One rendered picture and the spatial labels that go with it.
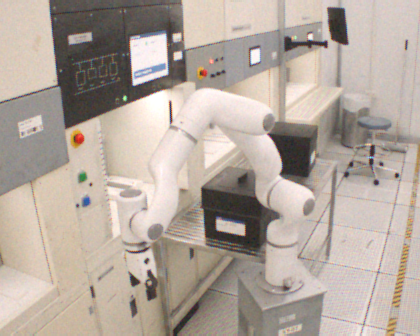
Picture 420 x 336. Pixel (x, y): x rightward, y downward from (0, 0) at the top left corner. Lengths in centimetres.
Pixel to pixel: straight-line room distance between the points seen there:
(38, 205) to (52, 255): 20
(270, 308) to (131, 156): 120
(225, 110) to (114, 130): 129
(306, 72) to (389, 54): 140
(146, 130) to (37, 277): 99
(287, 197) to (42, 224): 85
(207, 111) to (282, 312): 85
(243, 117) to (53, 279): 93
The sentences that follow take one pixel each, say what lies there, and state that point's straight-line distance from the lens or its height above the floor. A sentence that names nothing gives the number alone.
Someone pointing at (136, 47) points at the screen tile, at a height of 163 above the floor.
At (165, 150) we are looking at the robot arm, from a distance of 124.
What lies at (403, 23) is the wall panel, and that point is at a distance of 599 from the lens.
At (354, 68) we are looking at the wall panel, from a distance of 611.
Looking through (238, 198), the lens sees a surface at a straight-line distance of 196.
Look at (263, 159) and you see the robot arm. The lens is 147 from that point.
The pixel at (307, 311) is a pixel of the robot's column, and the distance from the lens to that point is 183.
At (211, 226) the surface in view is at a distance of 210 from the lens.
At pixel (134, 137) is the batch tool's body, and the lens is 245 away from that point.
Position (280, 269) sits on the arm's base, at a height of 85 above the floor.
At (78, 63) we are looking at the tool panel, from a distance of 168.
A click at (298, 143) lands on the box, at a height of 97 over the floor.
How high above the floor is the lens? 182
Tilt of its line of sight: 22 degrees down
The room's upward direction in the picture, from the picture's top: 2 degrees counter-clockwise
